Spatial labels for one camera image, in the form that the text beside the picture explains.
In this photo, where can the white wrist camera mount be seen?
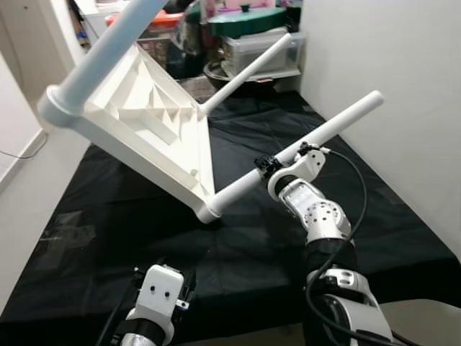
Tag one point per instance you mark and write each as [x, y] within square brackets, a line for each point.
[310, 162]
[160, 292]

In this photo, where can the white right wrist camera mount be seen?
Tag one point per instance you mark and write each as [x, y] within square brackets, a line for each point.
[310, 162]

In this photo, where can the black wok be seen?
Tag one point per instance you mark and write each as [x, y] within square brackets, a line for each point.
[216, 73]

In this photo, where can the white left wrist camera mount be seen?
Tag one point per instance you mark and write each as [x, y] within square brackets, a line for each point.
[160, 292]

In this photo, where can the white plastic children table top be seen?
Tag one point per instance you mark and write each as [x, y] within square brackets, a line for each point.
[144, 144]

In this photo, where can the green pot lid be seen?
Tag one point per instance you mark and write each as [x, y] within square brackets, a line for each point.
[248, 20]

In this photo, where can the clear plastic storage box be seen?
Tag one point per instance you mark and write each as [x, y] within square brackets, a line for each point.
[252, 50]

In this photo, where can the black bag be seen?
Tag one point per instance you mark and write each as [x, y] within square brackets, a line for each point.
[189, 47]

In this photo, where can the white plastic table leg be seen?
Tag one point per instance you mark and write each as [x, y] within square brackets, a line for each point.
[346, 115]
[108, 50]
[245, 72]

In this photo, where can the clear plastic wrap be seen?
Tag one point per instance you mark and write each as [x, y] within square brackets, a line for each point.
[68, 229]

